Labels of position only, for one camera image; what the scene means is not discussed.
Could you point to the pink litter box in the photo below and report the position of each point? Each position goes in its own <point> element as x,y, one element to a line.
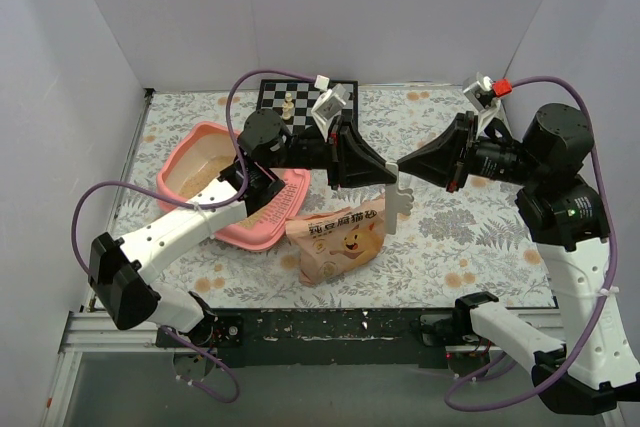
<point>200,157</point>

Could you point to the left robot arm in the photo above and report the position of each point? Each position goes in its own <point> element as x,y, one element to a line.
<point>122,271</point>

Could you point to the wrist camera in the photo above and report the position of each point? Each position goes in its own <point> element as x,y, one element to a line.
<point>328,105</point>
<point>485,94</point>

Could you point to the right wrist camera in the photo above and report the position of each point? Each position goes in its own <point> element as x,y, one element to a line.
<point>485,94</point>

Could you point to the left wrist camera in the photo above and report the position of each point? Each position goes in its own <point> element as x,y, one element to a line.
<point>328,105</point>

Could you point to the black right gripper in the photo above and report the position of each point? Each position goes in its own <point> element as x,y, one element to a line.
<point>463,151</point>

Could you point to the peach cat litter bag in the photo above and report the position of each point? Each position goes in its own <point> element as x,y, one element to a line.
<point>332,244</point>

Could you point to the cream chess piece front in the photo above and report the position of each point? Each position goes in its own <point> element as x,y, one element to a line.
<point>287,110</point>

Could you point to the tan cat litter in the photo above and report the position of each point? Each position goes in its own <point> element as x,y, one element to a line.
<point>199,180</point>

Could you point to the floral tablecloth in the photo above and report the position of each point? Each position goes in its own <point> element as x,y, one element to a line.
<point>449,246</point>

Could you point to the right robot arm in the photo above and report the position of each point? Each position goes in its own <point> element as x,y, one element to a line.
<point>592,368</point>

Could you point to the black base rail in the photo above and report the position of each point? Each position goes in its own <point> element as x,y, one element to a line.
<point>356,336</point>

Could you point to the black white chessboard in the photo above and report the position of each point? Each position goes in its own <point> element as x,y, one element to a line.
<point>273,93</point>

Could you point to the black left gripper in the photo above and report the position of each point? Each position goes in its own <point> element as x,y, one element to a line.
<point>334,156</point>

